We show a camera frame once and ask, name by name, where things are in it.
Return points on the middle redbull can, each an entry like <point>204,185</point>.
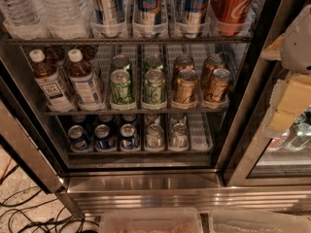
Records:
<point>149,15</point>

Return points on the left clear water bottle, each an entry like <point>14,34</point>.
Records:
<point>22,19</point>

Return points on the front right green can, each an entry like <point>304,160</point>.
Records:
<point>154,87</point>

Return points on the rear right green can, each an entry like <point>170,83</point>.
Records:
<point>153,62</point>

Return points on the gold can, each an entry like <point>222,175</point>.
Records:
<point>181,62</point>
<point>212,62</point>
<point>185,87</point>
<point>217,87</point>

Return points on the front left green can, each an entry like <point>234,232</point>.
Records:
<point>121,87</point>

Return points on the clear water bottle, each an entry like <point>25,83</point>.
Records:
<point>22,19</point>
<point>65,19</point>

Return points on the right tea bottle white cap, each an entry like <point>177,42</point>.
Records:
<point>85,81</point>

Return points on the middle blue pepsi can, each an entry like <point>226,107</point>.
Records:
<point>104,139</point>

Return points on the rear left green can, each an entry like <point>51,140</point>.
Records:
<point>121,62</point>

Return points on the right clear water bottle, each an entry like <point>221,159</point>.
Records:
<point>65,19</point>

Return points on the front right gold can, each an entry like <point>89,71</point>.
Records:
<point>217,87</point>

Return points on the left blue pepsi can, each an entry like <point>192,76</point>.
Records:
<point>79,139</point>

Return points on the green can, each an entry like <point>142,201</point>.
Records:
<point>153,62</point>
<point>121,62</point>
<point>121,87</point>
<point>154,87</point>

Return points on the glass fridge door right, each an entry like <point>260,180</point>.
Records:
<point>262,157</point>

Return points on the right blue pepsi can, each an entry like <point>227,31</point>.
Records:
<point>129,138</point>

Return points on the front left gold can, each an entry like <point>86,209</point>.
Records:
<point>185,87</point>

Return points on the right clear plastic bin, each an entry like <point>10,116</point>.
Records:
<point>243,221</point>

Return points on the clear plastic bin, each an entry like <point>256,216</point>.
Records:
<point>243,221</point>
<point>154,220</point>

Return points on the left clear plastic bin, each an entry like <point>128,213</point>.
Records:
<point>154,220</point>

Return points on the left tea bottle white cap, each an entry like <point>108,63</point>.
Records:
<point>60,97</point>

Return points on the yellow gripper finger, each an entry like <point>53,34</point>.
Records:
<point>273,51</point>
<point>289,99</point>

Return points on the stainless steel fridge frame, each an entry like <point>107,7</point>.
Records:
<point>91,183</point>

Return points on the red coca cola can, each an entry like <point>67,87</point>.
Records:
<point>230,14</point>

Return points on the blue pepsi can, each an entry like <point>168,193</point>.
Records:
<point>79,139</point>
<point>129,138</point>
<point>104,139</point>

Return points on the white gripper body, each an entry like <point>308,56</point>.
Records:
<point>298,44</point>

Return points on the redbull can top shelf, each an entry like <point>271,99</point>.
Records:
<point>191,15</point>

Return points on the rear left gold can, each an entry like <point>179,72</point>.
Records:
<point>181,62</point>

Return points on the tea bottle white cap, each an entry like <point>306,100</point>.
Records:
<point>85,81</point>
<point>60,97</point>

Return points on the rear right gold can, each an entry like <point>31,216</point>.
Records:
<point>212,62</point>

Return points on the left silver redbull can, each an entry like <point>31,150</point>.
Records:
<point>109,16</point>

